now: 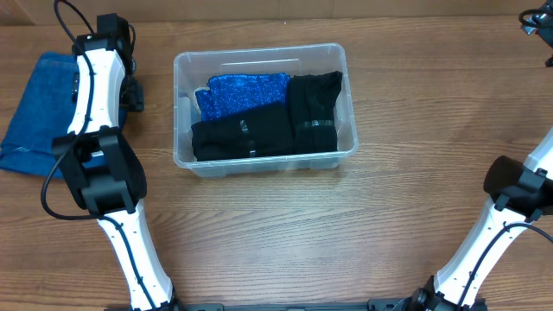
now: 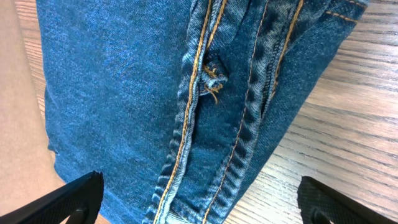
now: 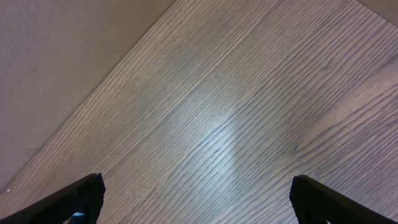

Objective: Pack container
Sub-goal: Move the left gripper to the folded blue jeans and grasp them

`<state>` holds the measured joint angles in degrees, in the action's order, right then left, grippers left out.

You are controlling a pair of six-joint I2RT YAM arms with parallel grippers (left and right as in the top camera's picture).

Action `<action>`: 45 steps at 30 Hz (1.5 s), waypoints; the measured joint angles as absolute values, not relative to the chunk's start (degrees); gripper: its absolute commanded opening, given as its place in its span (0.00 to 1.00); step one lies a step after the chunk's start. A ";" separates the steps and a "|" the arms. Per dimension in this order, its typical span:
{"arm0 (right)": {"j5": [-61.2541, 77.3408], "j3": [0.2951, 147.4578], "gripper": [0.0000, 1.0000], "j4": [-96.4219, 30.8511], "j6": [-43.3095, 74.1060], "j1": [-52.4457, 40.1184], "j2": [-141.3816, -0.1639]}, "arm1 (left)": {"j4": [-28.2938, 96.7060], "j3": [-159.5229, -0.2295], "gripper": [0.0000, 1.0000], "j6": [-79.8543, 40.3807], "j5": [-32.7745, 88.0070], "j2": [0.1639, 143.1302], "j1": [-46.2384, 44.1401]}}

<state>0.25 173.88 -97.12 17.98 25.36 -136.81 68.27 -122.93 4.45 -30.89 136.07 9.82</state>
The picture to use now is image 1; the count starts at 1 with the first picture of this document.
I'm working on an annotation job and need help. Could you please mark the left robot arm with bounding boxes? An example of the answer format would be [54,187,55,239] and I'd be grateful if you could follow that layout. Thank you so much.
[52,13,182,310]

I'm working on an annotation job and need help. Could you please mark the folded blue denim jeans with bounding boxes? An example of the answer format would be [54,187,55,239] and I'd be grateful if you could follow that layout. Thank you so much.
[0,51,130,179]

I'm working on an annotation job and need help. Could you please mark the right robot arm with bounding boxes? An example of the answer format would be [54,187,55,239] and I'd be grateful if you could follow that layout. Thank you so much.
[393,132,552,310]

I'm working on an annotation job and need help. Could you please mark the small black garment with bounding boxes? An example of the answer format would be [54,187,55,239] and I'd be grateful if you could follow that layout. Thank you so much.
[286,71,342,154]

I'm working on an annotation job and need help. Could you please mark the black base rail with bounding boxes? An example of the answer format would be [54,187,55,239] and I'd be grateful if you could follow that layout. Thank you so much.
[105,296,488,311]

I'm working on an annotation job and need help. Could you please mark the blue sequin fabric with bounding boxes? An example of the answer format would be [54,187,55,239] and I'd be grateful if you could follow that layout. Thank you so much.
[194,73,290,121]

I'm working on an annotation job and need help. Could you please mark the clear plastic storage bin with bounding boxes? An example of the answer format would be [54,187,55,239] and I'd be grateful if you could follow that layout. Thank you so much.
[173,43,359,178]

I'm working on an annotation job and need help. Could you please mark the large black garment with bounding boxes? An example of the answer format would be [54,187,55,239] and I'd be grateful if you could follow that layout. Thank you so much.
[192,103,294,162]

